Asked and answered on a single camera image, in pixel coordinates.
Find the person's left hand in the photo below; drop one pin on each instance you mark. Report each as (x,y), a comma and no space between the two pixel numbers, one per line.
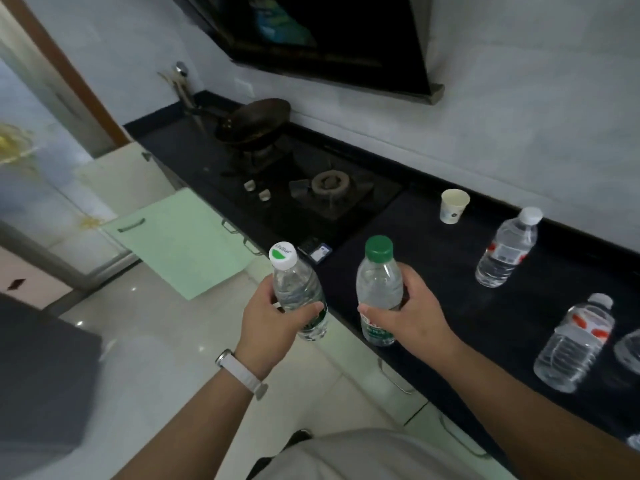
(270,334)

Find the person's right hand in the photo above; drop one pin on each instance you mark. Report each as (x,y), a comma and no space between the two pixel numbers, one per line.
(425,324)

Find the dark green label water bottle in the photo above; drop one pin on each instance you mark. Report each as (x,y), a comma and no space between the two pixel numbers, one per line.
(295,284)

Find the green cap water bottle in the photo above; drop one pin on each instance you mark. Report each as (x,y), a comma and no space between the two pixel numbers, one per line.
(378,284)

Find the person's right forearm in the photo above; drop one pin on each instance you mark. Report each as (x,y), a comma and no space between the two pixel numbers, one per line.
(540,419)

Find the person's left forearm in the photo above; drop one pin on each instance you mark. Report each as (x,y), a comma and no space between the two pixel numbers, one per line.
(190,434)

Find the white smartwatch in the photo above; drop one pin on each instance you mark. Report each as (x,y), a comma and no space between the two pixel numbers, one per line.
(240,369)

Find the small hob sticker label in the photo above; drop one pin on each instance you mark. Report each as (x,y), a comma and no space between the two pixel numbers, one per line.
(317,250)

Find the white paper cup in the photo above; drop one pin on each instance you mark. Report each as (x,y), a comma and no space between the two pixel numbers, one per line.
(454,207)

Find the black glass gas hob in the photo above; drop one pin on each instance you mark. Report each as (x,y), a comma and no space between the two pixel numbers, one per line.
(300,217)

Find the black trousers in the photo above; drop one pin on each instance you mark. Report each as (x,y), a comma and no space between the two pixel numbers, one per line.
(265,468)

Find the light grey t-shirt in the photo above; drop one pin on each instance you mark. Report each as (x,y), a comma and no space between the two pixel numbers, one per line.
(370,457)

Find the black wok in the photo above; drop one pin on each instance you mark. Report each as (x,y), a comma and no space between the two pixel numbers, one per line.
(255,122)

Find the dark grey block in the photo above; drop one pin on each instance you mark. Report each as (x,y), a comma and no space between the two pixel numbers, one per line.
(40,384)

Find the black metal chopstick holder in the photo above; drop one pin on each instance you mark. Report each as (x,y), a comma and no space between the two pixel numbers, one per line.
(186,96)

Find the glass door gold pattern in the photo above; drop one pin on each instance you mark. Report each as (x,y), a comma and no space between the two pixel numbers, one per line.
(30,194)

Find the metal spoon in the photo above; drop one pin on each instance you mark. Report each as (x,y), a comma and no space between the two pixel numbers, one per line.
(181,69)

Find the black range hood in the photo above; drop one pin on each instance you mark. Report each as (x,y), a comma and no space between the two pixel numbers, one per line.
(340,44)

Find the white triple wall socket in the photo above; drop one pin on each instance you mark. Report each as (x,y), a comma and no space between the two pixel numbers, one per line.
(245,87)

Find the brown wooden door frame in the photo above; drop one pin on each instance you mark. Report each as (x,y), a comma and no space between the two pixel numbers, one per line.
(75,79)

